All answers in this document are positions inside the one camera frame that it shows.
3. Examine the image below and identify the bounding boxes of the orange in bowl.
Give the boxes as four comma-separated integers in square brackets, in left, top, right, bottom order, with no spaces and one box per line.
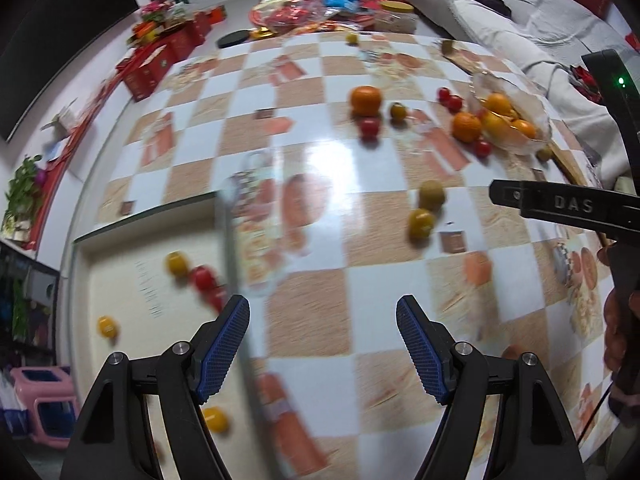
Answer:
[484,92,512,116]
[480,110,511,144]
[511,119,537,139]

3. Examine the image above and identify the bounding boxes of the orange mandarin far left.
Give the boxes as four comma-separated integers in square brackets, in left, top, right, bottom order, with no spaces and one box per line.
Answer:
[349,86,383,117]

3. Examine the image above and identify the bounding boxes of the white tray box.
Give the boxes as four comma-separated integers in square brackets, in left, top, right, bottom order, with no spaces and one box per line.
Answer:
[63,192,284,479]

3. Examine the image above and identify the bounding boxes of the brown longan on table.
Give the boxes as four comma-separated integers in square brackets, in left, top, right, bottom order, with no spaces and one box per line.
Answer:
[418,180,447,212]

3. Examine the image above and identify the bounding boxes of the small yellow fruit far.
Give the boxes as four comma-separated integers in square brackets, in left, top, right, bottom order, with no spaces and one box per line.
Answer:
[345,32,359,46]

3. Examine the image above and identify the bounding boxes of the pink plastic stool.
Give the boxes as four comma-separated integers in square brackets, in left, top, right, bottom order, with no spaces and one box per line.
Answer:
[10,366,79,450]

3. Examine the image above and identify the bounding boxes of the olive yellow cherry tomato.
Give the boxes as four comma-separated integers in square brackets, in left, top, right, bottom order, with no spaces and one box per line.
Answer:
[388,102,408,124]

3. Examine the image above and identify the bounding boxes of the orange mandarin by bowl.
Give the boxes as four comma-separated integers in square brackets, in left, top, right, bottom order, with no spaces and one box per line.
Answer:
[451,112,483,144]

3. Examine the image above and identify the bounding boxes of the glass fruit bowl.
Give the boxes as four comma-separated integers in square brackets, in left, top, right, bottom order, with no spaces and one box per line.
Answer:
[468,70,552,156]

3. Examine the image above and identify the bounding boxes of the grey sofa with blanket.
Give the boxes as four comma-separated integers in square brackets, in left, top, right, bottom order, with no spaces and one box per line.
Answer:
[408,0,639,188]

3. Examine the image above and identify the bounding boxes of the orange in bowl top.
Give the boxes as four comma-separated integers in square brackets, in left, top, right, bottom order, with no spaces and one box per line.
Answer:
[484,92,512,116]

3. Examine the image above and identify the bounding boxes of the green potted plant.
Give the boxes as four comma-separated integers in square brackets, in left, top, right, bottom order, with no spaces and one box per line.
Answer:
[1,154,46,244]

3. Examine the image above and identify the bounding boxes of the right hand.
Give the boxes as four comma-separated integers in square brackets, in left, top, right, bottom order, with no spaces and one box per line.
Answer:
[598,247,640,372]

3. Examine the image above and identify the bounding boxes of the orange in bowl right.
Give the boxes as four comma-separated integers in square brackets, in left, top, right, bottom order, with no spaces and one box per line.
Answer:
[511,119,537,139]

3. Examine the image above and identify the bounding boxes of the orange in bowl left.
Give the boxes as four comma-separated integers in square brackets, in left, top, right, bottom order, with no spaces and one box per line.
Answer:
[480,110,511,144]

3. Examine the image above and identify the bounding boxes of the red cherry tomato with stem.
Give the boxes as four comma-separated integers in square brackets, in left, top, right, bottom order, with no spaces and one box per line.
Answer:
[190,266,218,294]

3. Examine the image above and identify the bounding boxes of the yellow lid jar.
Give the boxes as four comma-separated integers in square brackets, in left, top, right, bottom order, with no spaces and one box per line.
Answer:
[374,0,418,34]

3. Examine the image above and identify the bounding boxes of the wooden spatula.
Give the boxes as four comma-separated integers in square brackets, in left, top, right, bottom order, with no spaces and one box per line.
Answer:
[439,39,612,246]

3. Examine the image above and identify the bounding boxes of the brown longan behind bowl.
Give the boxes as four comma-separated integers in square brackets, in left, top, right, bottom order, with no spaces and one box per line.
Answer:
[535,145,553,164]

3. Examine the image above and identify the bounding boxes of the red tomato behind bowl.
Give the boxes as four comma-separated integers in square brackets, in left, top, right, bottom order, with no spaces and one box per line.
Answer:
[437,87,463,114]

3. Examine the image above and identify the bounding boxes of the red gift boxes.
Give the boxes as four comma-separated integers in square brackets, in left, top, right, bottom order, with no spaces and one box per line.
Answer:
[116,0,227,102]

